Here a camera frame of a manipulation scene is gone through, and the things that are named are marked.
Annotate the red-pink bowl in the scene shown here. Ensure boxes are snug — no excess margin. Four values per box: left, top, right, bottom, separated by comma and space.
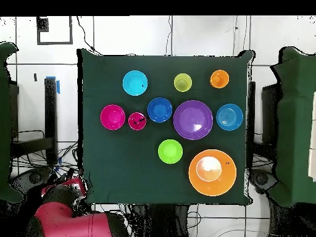
99, 104, 127, 131

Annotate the dark blue bowl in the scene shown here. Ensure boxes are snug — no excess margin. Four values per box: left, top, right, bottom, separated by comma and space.
147, 97, 173, 123

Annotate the red-pink cup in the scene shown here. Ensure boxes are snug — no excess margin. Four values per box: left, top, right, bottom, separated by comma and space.
127, 112, 148, 131

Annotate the green bowl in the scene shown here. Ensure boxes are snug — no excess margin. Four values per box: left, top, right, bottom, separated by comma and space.
157, 139, 184, 165

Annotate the large purple bowl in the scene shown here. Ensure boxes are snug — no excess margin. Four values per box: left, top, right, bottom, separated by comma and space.
173, 99, 214, 141

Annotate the cyan bowl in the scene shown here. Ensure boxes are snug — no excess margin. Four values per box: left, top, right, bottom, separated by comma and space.
122, 70, 149, 96

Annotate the yellow-green cup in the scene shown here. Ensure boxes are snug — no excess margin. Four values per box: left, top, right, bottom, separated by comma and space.
173, 73, 193, 93

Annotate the dark green tablecloth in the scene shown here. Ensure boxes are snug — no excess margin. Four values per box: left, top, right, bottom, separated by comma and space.
77, 48, 255, 206

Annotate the blue ribbed bowl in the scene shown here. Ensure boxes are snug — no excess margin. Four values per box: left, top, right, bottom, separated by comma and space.
215, 103, 244, 131

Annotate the orange cup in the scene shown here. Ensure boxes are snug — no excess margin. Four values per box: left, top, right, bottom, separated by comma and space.
209, 69, 230, 89

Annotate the large orange bowl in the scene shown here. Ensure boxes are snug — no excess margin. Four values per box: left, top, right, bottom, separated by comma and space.
188, 149, 238, 198

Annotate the black box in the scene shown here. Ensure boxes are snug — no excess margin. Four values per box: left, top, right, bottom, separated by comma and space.
261, 83, 280, 146

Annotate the black crossbar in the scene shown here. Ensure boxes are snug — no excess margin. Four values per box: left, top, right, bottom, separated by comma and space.
10, 136, 55, 159

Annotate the neighbouring green cloth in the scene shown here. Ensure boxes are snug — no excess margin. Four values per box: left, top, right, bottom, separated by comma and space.
267, 46, 316, 208
0, 41, 23, 204

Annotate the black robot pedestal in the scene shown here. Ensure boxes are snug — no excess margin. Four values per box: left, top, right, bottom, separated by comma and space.
128, 204, 189, 237

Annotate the black post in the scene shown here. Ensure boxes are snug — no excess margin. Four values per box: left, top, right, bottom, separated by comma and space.
44, 77, 59, 165

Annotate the grey pedestal foot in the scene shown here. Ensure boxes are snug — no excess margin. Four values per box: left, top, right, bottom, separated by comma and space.
14, 167, 52, 196
249, 168, 278, 194

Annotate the black square frame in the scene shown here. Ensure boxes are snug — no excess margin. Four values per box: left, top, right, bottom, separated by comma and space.
36, 15, 74, 46

